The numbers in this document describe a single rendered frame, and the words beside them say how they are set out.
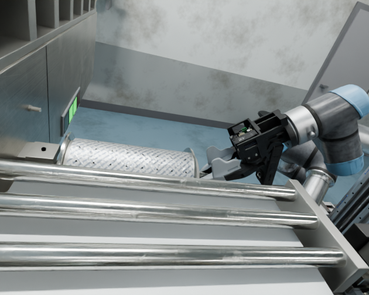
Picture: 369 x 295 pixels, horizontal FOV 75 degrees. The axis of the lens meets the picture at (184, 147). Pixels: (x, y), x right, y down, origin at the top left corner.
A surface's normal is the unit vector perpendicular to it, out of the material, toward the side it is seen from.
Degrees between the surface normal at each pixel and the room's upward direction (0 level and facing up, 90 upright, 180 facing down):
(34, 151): 0
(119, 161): 28
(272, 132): 90
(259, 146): 90
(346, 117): 81
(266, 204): 0
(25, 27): 90
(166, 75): 90
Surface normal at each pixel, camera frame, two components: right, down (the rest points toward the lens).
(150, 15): 0.18, 0.55
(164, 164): 0.30, -0.47
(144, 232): 0.26, -0.82
